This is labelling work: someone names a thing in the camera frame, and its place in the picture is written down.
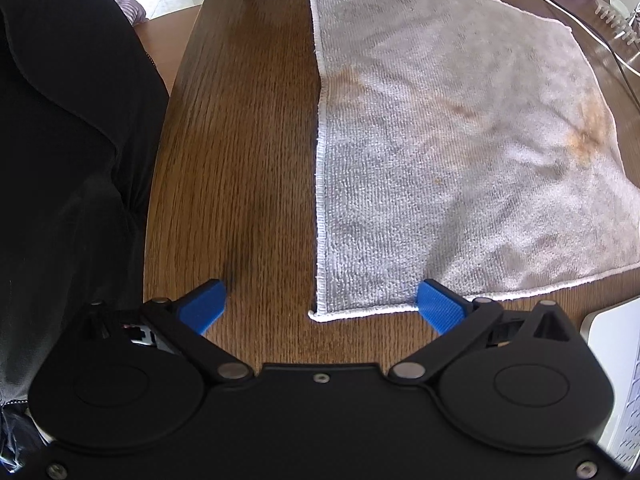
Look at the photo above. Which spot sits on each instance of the white plastic comb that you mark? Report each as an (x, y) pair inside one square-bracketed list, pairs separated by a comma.
[(617, 20)]

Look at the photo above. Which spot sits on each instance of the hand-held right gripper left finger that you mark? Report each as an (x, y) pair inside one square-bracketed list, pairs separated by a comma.
[(210, 305)]

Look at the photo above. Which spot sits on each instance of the silver laptop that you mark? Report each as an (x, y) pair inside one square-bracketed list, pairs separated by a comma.
[(617, 370)]

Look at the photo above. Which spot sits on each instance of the purple striped cloth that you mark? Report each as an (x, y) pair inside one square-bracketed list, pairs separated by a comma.
[(125, 7)]

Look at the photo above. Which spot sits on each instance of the grey stained towel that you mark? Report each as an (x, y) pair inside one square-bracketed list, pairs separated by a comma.
[(450, 160)]

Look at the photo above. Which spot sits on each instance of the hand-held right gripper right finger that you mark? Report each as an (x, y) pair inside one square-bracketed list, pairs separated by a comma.
[(440, 306)]

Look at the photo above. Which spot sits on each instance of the person's black jacket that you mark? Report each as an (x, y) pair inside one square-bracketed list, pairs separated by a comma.
[(60, 160)]

